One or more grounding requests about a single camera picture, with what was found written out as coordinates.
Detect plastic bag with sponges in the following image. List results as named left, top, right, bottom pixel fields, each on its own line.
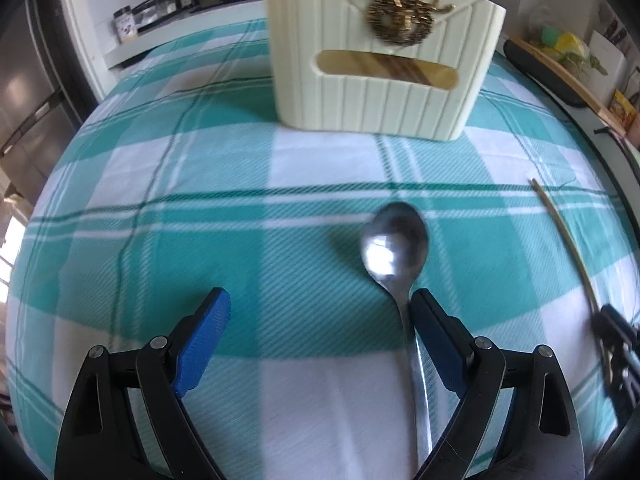
left=524, top=6, right=609, bottom=77

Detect black oblong object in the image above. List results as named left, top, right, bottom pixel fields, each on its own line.
left=502, top=38, right=597, bottom=109

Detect metal spoon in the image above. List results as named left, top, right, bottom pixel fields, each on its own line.
left=360, top=201, right=436, bottom=472

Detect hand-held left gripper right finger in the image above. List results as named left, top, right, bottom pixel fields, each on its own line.
left=409, top=288, right=586, bottom=480

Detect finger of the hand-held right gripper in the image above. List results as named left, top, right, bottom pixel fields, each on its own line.
left=594, top=303, right=640, bottom=466

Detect black handled knives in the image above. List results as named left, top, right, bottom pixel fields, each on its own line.
left=602, top=9, right=632, bottom=44

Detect teal checked tablecloth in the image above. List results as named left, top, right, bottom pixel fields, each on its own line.
left=5, top=12, right=637, bottom=480

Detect cream ribbed utensil holder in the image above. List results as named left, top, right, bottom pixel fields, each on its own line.
left=260, top=0, right=507, bottom=141

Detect white seasoning jar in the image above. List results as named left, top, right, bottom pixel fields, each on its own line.
left=112, top=5, right=137, bottom=44

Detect black lidded seasoning containers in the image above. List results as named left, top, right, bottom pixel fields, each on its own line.
left=132, top=0, right=167, bottom=27

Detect yellow packet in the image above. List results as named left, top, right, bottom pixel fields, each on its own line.
left=608, top=90, right=639, bottom=129

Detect steel refrigerator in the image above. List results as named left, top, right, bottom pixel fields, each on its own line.
left=0, top=0, right=97, bottom=202

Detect white knife block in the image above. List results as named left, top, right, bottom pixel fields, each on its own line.
left=581, top=29, right=629, bottom=107

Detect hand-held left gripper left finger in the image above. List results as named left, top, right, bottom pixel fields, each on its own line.
left=55, top=287, right=232, bottom=480

